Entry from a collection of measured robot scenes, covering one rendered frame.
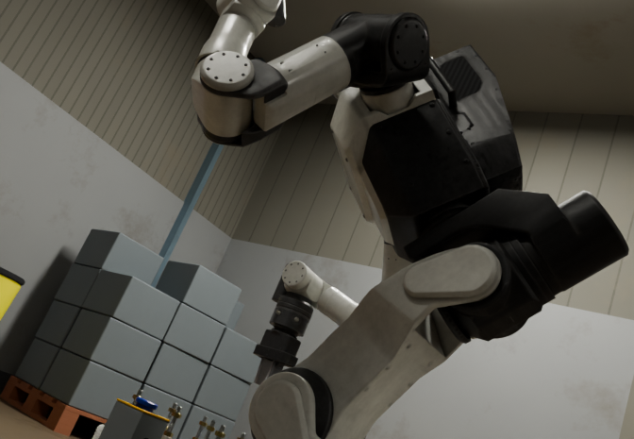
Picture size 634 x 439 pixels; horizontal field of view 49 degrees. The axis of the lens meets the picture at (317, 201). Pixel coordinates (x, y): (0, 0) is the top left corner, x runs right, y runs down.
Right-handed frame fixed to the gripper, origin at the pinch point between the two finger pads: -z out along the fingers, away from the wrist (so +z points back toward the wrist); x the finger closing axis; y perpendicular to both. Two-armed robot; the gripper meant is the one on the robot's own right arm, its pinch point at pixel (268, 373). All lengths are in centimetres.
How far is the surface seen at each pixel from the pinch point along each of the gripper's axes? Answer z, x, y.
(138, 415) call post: -17.8, -18.1, 41.7
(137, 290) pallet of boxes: 29, 198, -82
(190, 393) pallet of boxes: -7, 197, -141
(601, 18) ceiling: 241, 31, -156
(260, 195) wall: 153, 296, -206
